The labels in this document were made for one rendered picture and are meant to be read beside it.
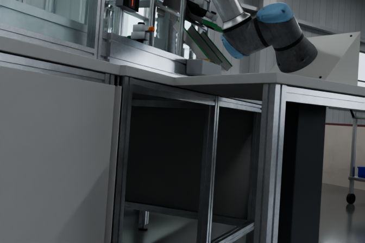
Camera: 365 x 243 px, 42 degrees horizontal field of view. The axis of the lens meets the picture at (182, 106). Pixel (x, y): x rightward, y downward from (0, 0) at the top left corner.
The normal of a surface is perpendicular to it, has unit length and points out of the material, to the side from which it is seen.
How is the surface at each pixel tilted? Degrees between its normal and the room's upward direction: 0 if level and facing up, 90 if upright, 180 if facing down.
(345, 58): 90
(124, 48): 90
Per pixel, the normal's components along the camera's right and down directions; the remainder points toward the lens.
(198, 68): -0.43, -0.06
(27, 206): 0.90, 0.05
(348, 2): 0.61, 0.02
